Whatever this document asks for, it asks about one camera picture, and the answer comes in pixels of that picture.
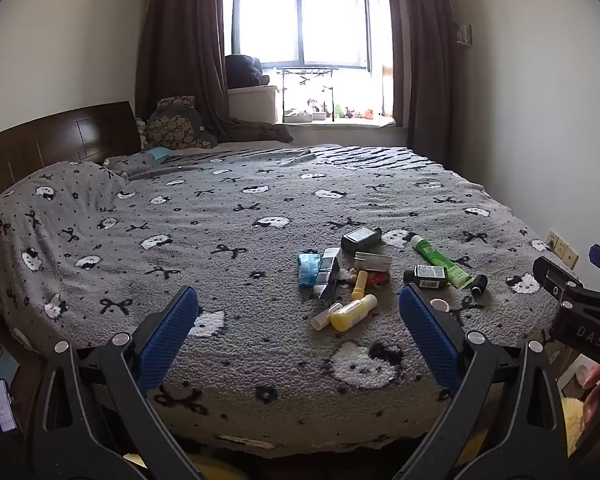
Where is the dark green cloth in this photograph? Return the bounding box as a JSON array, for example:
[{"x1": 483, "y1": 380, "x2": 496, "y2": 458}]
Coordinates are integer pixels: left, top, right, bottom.
[{"x1": 180, "y1": 106, "x2": 219, "y2": 149}]

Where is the dark labelled bottle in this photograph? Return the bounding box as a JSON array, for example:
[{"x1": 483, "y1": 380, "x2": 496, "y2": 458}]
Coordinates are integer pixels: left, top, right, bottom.
[{"x1": 403, "y1": 264, "x2": 454, "y2": 290}]

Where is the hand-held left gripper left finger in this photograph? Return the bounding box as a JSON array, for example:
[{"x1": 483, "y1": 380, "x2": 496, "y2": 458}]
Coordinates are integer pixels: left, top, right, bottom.
[{"x1": 30, "y1": 286, "x2": 206, "y2": 480}]

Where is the small metal rack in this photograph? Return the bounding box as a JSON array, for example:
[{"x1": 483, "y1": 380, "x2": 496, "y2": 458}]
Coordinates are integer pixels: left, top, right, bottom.
[{"x1": 277, "y1": 66, "x2": 342, "y2": 124}]

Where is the dark folded cloth bundle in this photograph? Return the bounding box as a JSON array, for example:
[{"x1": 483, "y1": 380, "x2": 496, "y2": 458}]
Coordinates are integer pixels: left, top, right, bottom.
[{"x1": 224, "y1": 53, "x2": 271, "y2": 90}]

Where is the grey printed blanket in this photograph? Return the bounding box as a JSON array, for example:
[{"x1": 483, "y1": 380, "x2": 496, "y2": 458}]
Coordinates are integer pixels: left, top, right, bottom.
[{"x1": 0, "y1": 145, "x2": 578, "y2": 458}]

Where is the brown patterned cushion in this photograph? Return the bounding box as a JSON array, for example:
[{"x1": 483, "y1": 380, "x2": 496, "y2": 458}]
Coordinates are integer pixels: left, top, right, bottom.
[{"x1": 145, "y1": 96, "x2": 198, "y2": 151}]

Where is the brown curtain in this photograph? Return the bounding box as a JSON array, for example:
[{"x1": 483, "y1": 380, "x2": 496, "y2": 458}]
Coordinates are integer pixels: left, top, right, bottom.
[
  {"x1": 135, "y1": 0, "x2": 294, "y2": 146},
  {"x1": 382, "y1": 0, "x2": 463, "y2": 168}
]

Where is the window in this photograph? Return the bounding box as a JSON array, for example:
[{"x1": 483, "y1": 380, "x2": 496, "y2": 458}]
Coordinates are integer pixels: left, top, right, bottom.
[{"x1": 225, "y1": 0, "x2": 393, "y2": 70}]

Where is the white storage box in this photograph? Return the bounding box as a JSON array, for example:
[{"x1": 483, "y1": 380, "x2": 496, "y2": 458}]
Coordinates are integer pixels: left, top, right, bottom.
[{"x1": 228, "y1": 85, "x2": 279, "y2": 124}]

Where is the dark wooden headboard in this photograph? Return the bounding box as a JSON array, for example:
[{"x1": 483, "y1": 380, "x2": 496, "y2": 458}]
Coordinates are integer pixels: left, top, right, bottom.
[{"x1": 0, "y1": 101, "x2": 142, "y2": 196}]

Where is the round metal tin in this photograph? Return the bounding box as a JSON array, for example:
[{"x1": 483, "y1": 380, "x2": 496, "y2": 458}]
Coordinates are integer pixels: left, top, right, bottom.
[{"x1": 352, "y1": 251, "x2": 394, "y2": 272}]

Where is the blue tissue packet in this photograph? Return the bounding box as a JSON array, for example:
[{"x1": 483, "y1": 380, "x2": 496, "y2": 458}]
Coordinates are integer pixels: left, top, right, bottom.
[{"x1": 296, "y1": 251, "x2": 324, "y2": 290}]

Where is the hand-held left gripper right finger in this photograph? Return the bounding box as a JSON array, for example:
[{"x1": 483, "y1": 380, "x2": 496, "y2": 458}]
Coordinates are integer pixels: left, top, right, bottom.
[{"x1": 398, "y1": 284, "x2": 571, "y2": 480}]

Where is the small white tube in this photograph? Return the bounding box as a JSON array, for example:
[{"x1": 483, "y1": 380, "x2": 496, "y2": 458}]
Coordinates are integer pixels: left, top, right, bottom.
[{"x1": 309, "y1": 302, "x2": 345, "y2": 331}]

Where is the yellow towel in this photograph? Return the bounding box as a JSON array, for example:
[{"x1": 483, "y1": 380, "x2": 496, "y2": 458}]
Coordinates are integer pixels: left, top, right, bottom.
[{"x1": 452, "y1": 396, "x2": 586, "y2": 462}]

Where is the dark green box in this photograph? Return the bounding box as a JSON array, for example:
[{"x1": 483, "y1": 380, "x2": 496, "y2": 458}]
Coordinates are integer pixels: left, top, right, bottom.
[{"x1": 340, "y1": 226, "x2": 384, "y2": 255}]

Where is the yellow tube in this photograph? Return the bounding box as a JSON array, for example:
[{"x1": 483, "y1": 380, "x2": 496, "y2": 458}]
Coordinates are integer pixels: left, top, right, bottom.
[{"x1": 350, "y1": 270, "x2": 370, "y2": 302}]

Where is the yellow bottle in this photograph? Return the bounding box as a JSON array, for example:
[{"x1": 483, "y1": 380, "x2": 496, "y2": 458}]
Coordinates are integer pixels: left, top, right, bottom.
[{"x1": 330, "y1": 294, "x2": 379, "y2": 332}]

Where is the green tube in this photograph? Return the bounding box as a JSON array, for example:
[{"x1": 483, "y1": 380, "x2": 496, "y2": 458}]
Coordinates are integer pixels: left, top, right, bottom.
[{"x1": 409, "y1": 234, "x2": 472, "y2": 290}]

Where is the silver white box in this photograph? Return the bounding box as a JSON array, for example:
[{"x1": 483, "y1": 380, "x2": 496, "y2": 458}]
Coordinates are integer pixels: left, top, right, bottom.
[{"x1": 313, "y1": 247, "x2": 344, "y2": 304}]

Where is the grey printed pillow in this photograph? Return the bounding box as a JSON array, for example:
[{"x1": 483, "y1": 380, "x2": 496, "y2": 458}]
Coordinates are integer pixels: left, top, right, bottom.
[{"x1": 102, "y1": 151, "x2": 157, "y2": 177}]

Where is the row of small figurines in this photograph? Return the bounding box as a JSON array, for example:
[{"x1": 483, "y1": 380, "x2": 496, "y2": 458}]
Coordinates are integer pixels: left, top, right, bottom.
[{"x1": 336, "y1": 104, "x2": 382, "y2": 120}]

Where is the white window sill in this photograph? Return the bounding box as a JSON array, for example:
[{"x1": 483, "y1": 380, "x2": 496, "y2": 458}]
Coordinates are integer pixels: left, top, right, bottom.
[{"x1": 275, "y1": 115, "x2": 398, "y2": 129}]

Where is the red small doll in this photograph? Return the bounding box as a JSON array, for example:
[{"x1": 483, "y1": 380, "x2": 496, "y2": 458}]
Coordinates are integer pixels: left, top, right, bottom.
[{"x1": 347, "y1": 267, "x2": 392, "y2": 290}]

